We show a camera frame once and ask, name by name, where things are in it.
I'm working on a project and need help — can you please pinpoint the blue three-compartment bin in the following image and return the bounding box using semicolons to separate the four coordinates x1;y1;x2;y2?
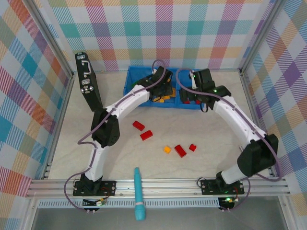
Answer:
124;65;207;111

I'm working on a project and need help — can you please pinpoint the teal pen-shaped tool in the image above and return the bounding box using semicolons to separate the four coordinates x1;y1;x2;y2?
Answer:
133;167;146;221

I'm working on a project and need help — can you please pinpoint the thin aluminium rail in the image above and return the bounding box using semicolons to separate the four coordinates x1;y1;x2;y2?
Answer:
95;69;242;72

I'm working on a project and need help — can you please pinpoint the purple cable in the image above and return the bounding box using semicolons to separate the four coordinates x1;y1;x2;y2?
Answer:
63;59;167;213
176;68;283;213

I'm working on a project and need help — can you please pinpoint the black case with metal handle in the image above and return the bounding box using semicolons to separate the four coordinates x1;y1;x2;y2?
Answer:
74;52;103;112

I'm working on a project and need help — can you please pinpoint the aluminium corner post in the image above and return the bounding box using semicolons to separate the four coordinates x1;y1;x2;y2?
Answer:
28;0;74;77
239;0;288;74

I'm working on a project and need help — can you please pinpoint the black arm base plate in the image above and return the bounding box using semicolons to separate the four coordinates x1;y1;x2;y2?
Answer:
200;179;246;195
72;180;118;197

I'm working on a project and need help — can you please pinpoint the wide aluminium base rail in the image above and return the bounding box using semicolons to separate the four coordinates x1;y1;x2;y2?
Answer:
25;177;291;199

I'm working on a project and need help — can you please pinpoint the white slotted cable duct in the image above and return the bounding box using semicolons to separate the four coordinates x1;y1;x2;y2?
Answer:
37;197;221;209

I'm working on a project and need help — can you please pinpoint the small wired connector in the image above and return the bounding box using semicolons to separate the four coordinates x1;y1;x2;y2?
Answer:
222;196;240;205
83;197;108;208

